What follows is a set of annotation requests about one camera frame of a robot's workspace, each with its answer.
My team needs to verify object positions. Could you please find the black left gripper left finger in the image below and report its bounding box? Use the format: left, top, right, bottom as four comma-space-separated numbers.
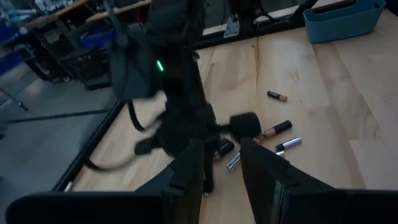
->
136, 138, 205, 224

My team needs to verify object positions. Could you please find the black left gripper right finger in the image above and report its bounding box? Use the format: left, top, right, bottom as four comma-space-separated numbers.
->
239, 138, 335, 224

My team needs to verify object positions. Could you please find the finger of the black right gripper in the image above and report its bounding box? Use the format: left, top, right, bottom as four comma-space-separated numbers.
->
217, 111, 262, 143
201, 138, 217, 197

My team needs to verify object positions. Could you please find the large black copper battery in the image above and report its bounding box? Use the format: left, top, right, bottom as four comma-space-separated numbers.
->
254, 119, 294, 144

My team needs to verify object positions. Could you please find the blue plastic bin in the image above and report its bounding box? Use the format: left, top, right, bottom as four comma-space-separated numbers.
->
302, 0, 387, 44

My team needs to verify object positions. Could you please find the black equipment case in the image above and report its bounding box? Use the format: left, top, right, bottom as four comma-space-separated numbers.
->
60, 46, 113, 91
24, 42, 74, 82

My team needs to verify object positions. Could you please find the blue crate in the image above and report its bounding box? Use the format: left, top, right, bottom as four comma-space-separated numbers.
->
79, 26, 116, 50

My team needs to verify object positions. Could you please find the rolling stand leg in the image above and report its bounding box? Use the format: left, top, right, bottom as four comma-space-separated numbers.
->
0, 86, 30, 112

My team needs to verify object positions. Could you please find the shelf with blue bins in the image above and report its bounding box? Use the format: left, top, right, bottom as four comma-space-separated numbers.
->
0, 9, 37, 77

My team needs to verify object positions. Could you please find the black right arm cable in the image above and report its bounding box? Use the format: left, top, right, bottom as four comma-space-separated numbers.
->
82, 99, 165, 172

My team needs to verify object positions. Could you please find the silver corner bracket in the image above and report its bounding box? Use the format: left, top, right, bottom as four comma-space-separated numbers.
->
223, 13, 241, 39

